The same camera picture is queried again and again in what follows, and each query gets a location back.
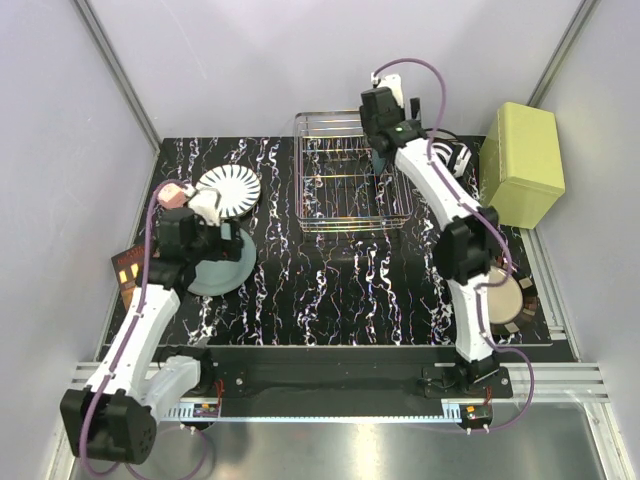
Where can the light blue plate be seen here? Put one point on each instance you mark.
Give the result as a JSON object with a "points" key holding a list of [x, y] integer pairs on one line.
{"points": [[217, 278]]}

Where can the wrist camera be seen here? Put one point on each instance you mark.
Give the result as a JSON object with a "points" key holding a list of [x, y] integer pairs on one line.
{"points": [[392, 82], [205, 203]]}

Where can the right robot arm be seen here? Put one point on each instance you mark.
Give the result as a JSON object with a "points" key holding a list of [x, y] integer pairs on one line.
{"points": [[468, 240]]}

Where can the pink cube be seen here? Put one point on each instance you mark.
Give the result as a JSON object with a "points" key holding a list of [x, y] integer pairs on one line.
{"points": [[171, 196]]}

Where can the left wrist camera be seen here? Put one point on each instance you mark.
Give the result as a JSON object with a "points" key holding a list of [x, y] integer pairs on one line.
{"points": [[205, 203]]}

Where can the dark book with house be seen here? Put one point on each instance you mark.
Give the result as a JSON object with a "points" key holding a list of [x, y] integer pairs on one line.
{"points": [[128, 267]]}

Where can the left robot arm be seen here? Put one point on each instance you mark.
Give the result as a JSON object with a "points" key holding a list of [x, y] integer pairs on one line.
{"points": [[114, 417]]}

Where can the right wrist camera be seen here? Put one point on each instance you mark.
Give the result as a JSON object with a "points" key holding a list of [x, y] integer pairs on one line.
{"points": [[392, 82]]}

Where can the white black headphones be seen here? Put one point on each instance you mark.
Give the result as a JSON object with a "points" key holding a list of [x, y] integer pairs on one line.
{"points": [[452, 151]]}

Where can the white blue striped plate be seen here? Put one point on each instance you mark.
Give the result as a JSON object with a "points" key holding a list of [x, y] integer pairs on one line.
{"points": [[239, 187]]}

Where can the metal wire dish rack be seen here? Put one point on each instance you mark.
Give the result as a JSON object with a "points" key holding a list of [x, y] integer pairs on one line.
{"points": [[336, 186]]}

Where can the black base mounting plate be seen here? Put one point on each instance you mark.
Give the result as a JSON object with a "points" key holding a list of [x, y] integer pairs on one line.
{"points": [[339, 383]]}

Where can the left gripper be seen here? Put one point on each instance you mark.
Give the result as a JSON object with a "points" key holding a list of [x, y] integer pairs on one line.
{"points": [[229, 241]]}

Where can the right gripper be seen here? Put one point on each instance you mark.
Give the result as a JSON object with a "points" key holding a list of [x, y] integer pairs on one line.
{"points": [[400, 112]]}

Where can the dark teal glazed plate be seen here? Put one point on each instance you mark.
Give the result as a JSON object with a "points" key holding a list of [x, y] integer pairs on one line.
{"points": [[381, 161]]}

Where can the beige brown rimmed plate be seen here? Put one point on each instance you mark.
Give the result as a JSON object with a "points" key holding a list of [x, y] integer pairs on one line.
{"points": [[513, 305]]}

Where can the yellow-green box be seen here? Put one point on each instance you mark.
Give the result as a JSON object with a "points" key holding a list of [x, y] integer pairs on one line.
{"points": [[520, 167]]}

